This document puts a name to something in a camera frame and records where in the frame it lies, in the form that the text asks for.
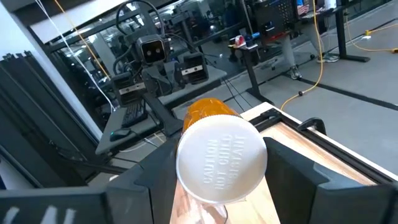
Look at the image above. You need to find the yellow extension cable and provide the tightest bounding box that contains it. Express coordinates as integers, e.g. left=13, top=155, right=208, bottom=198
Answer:
left=279, top=0, right=325, bottom=111
left=344, top=17, right=398, bottom=54

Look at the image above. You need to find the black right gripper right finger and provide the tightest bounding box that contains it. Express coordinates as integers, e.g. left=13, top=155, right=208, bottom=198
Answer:
left=263, top=136, right=398, bottom=224

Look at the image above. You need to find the thin white cord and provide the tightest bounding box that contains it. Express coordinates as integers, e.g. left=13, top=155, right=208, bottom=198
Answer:
left=33, top=0, right=116, bottom=112

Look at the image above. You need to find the black computer mouse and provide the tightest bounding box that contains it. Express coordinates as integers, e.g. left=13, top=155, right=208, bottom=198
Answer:
left=109, top=127, right=132, bottom=142

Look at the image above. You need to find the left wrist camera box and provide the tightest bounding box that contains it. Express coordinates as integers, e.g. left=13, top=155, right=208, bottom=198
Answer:
left=135, top=34, right=172, bottom=66

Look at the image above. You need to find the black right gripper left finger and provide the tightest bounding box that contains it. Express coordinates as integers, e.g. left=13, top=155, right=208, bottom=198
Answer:
left=0, top=136, right=180, bottom=224

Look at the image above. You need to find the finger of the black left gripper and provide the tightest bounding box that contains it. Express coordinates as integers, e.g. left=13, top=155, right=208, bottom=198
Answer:
left=178, top=52, right=210, bottom=85
left=111, top=72, right=147, bottom=106

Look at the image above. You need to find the black desk leg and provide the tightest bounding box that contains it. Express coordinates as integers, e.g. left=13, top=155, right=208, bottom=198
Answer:
left=334, top=0, right=371, bottom=63

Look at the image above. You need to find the black clamp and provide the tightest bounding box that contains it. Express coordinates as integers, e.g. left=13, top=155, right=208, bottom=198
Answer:
left=297, top=117, right=327, bottom=136

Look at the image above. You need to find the clear plastic bin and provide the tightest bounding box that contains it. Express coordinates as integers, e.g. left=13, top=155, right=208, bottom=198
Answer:
left=170, top=183, right=230, bottom=224

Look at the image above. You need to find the orange pill bottle white cap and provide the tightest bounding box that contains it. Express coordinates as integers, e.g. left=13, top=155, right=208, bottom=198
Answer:
left=175, top=98, right=268, bottom=206

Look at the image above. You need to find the thin yellow cord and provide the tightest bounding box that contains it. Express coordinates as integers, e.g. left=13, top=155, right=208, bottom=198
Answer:
left=53, top=0, right=112, bottom=81

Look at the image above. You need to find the black keyboard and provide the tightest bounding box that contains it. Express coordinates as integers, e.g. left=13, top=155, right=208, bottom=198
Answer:
left=121, top=101, right=149, bottom=128

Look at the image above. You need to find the small black side table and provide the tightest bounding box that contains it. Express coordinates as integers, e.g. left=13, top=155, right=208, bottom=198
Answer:
left=228, top=35, right=274, bottom=106

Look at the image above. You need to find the person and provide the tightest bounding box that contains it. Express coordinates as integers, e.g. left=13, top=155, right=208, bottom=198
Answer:
left=278, top=18, right=340, bottom=81

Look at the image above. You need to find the grey desk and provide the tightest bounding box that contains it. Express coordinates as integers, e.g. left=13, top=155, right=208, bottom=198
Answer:
left=95, top=102, right=184, bottom=156
left=155, top=64, right=228, bottom=110

